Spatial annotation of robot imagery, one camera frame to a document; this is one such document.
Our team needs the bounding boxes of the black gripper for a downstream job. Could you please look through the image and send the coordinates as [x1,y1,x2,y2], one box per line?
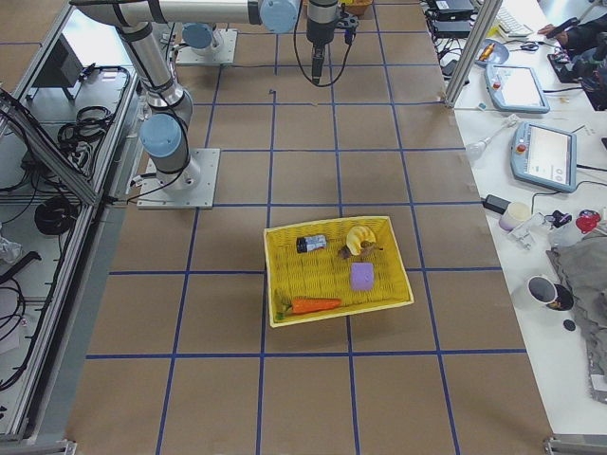
[311,38,328,81]

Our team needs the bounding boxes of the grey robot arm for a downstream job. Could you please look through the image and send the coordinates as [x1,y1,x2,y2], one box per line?
[182,23,223,55]
[70,1,359,128]

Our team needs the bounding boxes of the brown wicker basket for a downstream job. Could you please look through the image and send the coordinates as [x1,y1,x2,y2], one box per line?
[342,0,374,16]

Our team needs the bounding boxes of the blue bowl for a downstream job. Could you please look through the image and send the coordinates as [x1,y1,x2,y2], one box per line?
[474,39,509,66]

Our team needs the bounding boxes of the small dark bottle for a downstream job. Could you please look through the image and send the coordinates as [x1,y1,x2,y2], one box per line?
[296,234,327,253]

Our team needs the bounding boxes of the far teach pendant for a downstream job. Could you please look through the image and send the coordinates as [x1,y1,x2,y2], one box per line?
[485,64,550,114]

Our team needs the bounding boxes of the teach pendant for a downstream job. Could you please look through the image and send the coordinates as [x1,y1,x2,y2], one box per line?
[510,122,578,193]
[485,64,550,114]

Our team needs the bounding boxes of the brown toy snail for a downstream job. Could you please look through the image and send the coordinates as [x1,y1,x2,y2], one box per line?
[338,241,383,260]

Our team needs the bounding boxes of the yellow plastic basket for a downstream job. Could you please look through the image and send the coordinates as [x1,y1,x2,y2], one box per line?
[264,216,414,328]

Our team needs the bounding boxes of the purple foam block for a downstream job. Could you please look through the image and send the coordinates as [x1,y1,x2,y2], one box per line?
[350,262,375,291]

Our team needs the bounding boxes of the black power adapter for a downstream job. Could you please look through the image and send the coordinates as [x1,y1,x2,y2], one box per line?
[482,194,510,215]

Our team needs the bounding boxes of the near teach pendant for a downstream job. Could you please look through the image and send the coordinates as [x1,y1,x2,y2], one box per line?
[510,122,578,193]

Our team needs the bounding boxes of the white purple cup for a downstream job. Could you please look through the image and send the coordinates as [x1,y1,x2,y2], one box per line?
[499,202,531,231]

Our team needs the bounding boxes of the orange toy carrot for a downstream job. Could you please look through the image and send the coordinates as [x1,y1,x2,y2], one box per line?
[276,298,341,320]

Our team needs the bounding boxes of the black monitor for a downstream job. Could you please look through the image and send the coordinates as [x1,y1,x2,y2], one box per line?
[27,33,83,100]

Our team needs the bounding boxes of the red round object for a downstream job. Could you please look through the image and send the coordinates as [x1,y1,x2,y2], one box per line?
[575,209,601,235]

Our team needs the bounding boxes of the grey cloth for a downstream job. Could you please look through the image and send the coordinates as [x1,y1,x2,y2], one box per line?
[546,233,606,403]

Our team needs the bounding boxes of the white mug dark inside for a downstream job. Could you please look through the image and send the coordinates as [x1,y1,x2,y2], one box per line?
[526,276,574,311]

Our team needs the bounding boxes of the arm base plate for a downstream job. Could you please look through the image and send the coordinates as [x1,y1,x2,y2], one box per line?
[175,28,238,66]
[136,148,220,209]

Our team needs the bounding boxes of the aluminium frame post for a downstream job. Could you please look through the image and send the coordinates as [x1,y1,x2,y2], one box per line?
[444,0,502,108]

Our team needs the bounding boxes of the coiled black cables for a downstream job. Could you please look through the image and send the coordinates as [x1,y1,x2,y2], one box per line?
[57,104,119,165]

